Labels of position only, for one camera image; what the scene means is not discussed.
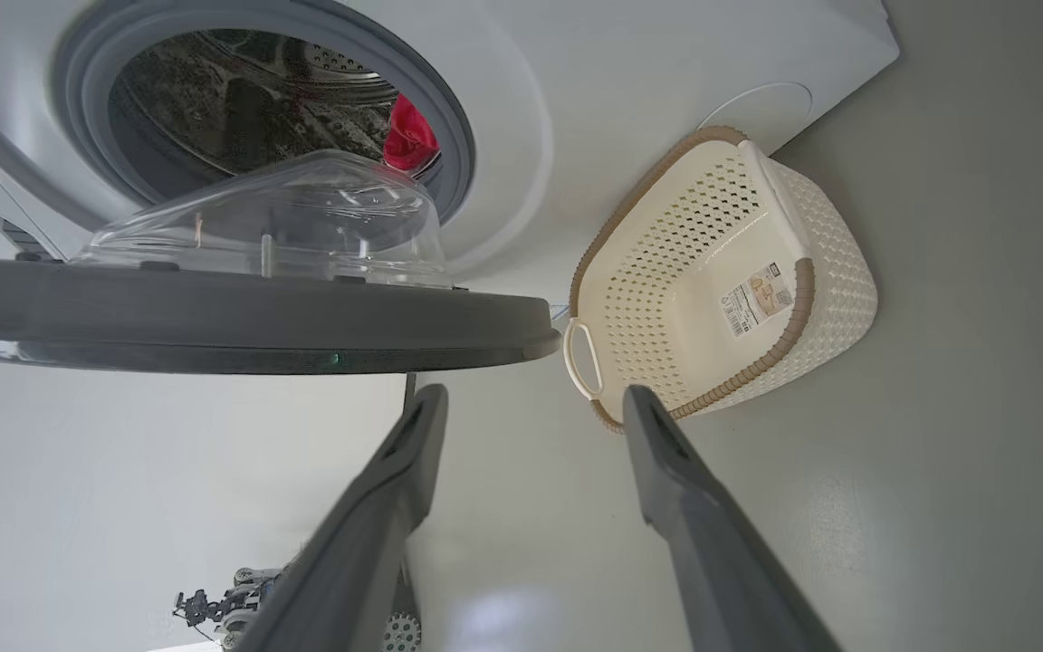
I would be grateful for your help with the dark round glass washer door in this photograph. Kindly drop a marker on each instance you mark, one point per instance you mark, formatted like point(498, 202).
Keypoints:
point(241, 312)

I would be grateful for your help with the cream perforated laundry basket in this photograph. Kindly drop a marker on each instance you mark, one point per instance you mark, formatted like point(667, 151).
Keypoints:
point(666, 263)

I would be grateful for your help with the white front-load washing machine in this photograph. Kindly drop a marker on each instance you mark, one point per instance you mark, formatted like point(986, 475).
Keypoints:
point(630, 81)

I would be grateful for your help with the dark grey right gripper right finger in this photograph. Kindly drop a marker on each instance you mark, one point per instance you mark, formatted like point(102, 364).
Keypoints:
point(712, 561)

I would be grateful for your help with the red garment with white stripes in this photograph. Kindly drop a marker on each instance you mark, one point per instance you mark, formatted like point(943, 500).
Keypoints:
point(408, 136)

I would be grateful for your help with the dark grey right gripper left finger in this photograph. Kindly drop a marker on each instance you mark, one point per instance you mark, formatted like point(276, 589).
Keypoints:
point(368, 543)

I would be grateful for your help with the white paper basket label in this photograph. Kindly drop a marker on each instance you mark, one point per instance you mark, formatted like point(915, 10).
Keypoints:
point(757, 299)

